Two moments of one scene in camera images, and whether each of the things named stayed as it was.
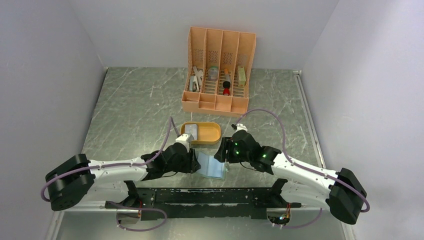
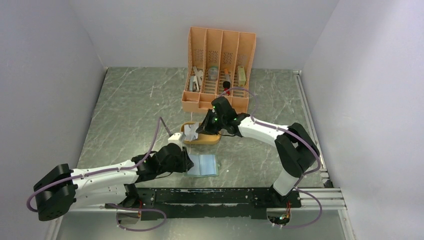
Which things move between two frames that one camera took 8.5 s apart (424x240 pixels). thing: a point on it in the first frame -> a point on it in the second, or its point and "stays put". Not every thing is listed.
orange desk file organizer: (219, 66) stays put
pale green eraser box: (241, 76) stays put
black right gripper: (227, 143) -> (205, 127)
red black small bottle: (226, 84) stays put
